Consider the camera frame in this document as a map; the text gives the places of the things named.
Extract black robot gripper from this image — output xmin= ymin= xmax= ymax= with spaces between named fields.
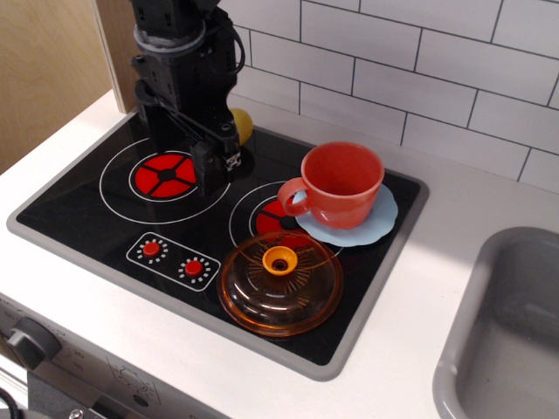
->
xmin=132 ymin=24 xmax=243 ymax=196

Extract red plastic cup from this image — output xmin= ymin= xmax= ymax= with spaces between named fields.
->
xmin=277 ymin=141 xmax=385 ymax=230

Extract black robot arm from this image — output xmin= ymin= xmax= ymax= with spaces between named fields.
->
xmin=131 ymin=1 xmax=245 ymax=196

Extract light blue plate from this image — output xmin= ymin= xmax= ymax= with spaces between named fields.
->
xmin=295 ymin=184 xmax=399 ymax=247

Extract yellow toy potato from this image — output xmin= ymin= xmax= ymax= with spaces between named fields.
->
xmin=231 ymin=107 xmax=253 ymax=146

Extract black toy stovetop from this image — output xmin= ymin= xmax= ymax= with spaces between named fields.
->
xmin=7 ymin=114 xmax=429 ymax=381

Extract orange transparent pot lid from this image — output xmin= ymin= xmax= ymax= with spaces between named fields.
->
xmin=217 ymin=231 xmax=344 ymax=338

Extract wooden side panel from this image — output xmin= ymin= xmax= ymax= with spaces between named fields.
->
xmin=1 ymin=1 xmax=138 ymax=170

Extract grey oven front panel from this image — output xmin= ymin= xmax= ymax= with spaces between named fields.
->
xmin=1 ymin=295 xmax=224 ymax=418

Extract grey oven knob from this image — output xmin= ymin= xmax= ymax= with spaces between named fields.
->
xmin=7 ymin=318 xmax=62 ymax=370

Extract grey sink basin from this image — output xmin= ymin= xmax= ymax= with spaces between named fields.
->
xmin=432 ymin=227 xmax=558 ymax=418

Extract black cable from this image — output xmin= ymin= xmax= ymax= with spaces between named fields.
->
xmin=213 ymin=8 xmax=246 ymax=76

